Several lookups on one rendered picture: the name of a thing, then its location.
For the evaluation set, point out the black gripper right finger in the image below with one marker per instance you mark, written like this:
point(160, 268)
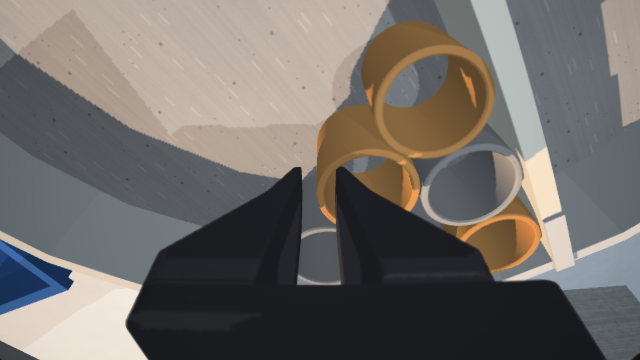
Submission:
point(380, 242)

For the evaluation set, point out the blue open crate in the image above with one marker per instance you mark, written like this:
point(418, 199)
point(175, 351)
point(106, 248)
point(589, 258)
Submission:
point(20, 284)

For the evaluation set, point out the bronze bushing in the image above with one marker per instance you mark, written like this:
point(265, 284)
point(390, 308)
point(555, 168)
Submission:
point(504, 244)
point(351, 133)
point(447, 121)

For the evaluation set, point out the grey hollow cylinder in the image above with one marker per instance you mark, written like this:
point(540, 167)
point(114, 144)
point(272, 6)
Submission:
point(419, 210)
point(475, 189)
point(318, 261)

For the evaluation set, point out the beige round turntable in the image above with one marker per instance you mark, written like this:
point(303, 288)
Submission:
point(126, 125)

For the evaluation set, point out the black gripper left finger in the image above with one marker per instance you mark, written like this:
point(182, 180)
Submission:
point(259, 241)

